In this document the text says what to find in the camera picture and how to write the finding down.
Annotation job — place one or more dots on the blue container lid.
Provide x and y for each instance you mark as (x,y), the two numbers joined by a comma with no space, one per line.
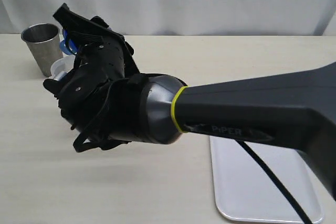
(68,47)

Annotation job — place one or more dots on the clear plastic tall container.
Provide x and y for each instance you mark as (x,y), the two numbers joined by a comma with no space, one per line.
(64,64)

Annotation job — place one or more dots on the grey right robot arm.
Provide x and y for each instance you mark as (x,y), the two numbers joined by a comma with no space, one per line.
(293,110)

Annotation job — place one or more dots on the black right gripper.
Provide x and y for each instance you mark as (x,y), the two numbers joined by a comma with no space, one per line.
(88,97)

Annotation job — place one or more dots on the steel cup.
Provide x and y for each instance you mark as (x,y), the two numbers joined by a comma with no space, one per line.
(43,42)

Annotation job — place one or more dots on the white plastic tray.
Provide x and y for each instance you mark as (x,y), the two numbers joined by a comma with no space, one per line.
(244,193)

